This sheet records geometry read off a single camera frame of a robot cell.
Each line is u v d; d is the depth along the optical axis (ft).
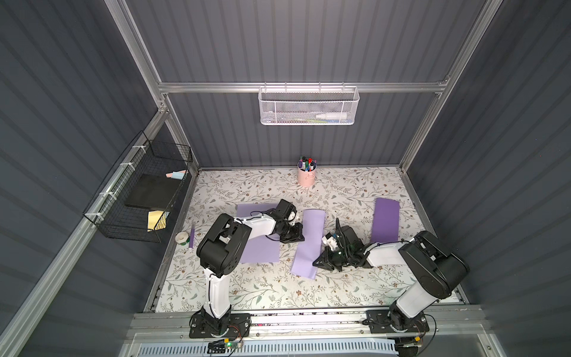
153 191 2.43
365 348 2.31
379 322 2.39
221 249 1.70
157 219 1.99
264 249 2.98
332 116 3.05
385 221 3.25
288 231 2.72
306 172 3.44
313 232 3.06
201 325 2.37
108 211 2.04
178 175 2.73
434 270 1.52
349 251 2.41
